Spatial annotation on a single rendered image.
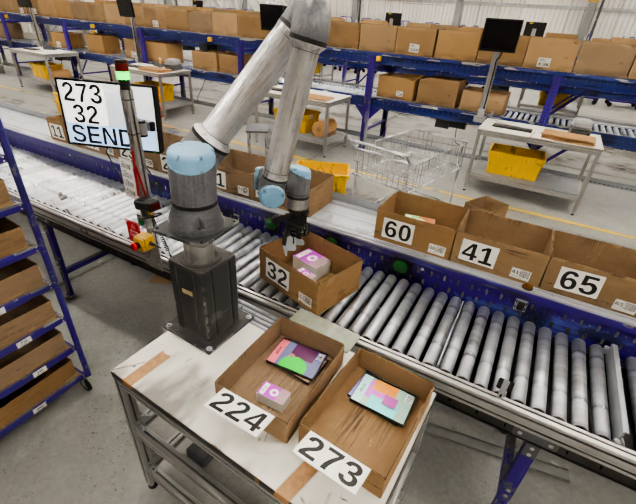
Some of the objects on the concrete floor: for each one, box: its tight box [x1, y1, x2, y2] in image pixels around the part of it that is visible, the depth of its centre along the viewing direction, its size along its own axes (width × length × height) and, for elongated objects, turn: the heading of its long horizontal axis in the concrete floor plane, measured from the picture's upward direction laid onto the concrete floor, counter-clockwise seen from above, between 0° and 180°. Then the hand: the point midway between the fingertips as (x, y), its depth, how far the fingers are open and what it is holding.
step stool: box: [245, 123, 271, 157], centre depth 563 cm, size 42×50×44 cm
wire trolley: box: [350, 129, 470, 204], centre depth 357 cm, size 107×56×103 cm, turn 132°
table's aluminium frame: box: [113, 377, 433, 504], centre depth 160 cm, size 100×58×72 cm, turn 52°
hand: (288, 250), depth 170 cm, fingers open, 5 cm apart
